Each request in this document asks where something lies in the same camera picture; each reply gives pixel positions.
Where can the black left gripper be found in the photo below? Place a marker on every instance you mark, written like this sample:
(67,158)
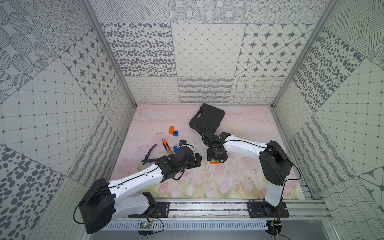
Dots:
(192,160)

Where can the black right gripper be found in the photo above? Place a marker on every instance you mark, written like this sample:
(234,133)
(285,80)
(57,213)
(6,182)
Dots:
(209,156)

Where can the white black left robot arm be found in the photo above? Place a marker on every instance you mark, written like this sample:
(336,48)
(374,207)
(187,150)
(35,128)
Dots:
(127,197)

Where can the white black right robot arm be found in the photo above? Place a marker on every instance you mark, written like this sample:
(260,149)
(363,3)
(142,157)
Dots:
(275,163)

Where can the black plastic carrying case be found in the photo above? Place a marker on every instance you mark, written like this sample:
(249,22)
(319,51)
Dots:
(208,118)

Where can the left controller board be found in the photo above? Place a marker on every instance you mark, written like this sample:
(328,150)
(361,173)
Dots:
(145,229)

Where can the controller board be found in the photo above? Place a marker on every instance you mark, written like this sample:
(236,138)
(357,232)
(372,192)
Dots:
(274,227)
(145,229)

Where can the right controller board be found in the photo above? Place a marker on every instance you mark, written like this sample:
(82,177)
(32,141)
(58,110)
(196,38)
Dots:
(274,227)

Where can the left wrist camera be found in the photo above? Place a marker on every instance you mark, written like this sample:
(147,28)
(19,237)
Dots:
(182,143)

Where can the orange handled tool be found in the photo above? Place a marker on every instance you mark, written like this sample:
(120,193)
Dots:
(166,146)

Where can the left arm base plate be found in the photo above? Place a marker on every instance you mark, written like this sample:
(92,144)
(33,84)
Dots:
(159,210)

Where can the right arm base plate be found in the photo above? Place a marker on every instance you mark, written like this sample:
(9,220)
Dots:
(265,210)

